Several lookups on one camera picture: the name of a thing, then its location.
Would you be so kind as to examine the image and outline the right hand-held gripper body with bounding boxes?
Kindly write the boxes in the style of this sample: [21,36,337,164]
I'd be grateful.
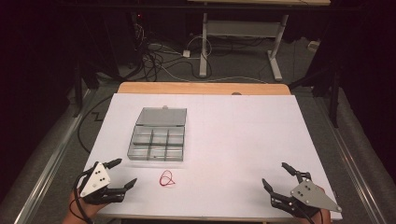
[269,170,343,219]

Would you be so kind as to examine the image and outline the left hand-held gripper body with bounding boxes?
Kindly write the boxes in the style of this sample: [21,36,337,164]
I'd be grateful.
[74,161,127,205]

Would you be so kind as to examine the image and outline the person's right hand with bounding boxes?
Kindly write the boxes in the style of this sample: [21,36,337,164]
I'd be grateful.
[297,185,332,224]

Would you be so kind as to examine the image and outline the person's left hand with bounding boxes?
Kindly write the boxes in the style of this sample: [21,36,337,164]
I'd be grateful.
[61,189,106,224]

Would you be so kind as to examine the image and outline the red rubber band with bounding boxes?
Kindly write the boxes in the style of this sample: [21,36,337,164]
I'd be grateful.
[159,169,177,188]

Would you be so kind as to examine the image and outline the clear plastic compartment box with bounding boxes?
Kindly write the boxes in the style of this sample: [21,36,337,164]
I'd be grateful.
[126,105,188,162]

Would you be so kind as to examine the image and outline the white table sheet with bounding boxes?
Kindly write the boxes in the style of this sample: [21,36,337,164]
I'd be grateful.
[82,92,344,221]

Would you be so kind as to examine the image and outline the black metal stand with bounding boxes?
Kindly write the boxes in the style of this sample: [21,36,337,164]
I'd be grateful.
[289,60,341,129]

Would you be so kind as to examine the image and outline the white box on floor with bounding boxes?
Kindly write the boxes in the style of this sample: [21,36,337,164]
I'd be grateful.
[306,39,321,53]

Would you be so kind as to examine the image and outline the white-framed desk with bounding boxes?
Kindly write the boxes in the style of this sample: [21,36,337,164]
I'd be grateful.
[186,0,332,83]

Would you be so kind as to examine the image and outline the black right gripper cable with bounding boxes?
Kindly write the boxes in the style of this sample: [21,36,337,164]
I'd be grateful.
[294,203,316,224]

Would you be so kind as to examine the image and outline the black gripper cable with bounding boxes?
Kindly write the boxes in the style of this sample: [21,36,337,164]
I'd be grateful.
[294,203,316,224]
[68,168,95,224]

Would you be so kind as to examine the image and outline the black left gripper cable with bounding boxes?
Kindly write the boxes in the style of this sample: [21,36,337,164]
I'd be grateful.
[68,168,95,224]

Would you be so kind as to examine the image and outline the metal floor rail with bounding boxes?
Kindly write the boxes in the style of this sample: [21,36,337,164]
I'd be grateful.
[313,95,389,224]
[11,89,96,224]

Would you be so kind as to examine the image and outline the long black floor cable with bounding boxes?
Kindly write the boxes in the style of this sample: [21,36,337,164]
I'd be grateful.
[77,94,115,154]

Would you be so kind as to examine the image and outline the bundle of black floor cables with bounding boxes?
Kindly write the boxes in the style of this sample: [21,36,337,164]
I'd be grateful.
[133,21,214,83]

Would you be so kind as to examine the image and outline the white floor cable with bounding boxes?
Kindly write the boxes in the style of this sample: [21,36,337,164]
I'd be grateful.
[160,64,269,85]

